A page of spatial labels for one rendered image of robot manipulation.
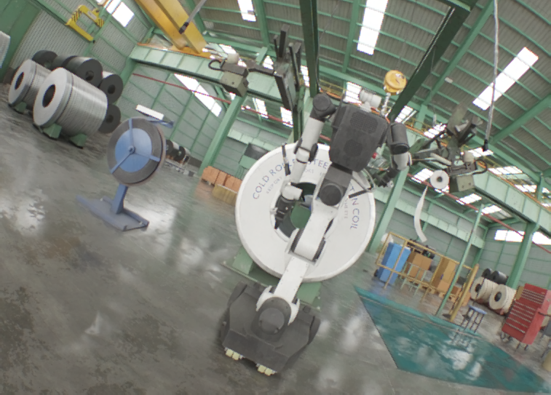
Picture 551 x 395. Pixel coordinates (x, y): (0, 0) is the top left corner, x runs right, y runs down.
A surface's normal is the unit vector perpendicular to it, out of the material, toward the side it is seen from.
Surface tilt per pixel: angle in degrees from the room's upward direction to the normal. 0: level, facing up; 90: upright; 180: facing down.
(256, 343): 90
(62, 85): 90
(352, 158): 126
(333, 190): 111
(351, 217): 90
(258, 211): 90
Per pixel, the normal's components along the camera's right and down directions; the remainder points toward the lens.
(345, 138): -0.31, 0.48
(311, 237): 0.06, -0.53
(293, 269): -0.05, -0.33
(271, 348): -0.16, -0.11
